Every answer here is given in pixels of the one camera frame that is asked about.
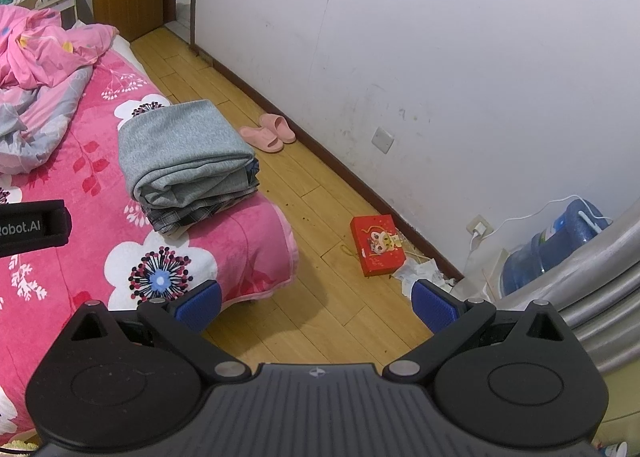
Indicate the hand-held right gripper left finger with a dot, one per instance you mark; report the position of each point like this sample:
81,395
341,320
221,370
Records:
200,304

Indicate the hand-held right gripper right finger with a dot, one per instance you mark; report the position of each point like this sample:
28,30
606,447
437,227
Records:
435,307

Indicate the grey pants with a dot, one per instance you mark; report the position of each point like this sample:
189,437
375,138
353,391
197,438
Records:
180,147

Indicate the crumpled white paper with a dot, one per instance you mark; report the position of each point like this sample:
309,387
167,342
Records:
420,272

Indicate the pink floral bed sheet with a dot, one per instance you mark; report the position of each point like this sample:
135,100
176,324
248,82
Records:
100,262

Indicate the red gift box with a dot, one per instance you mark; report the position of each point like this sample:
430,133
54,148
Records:
377,244

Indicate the folded jeans and plaid stack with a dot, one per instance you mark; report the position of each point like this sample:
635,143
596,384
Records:
200,217

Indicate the blue water jug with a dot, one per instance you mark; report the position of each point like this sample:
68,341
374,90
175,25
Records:
550,247

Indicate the pink floral quilt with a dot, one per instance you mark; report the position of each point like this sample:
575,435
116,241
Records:
35,87

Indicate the folded blue cloth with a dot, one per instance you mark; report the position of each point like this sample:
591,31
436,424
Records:
253,172

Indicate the pink slipper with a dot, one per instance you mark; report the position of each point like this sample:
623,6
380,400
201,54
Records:
280,127
260,137

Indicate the wooden side table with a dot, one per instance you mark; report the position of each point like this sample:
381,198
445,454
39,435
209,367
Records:
75,7

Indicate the white cup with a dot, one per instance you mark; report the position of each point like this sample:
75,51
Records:
615,449

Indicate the white wall socket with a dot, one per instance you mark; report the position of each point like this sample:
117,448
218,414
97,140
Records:
479,226

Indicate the white wall switch plate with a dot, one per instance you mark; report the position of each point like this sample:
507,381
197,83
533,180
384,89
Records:
383,139

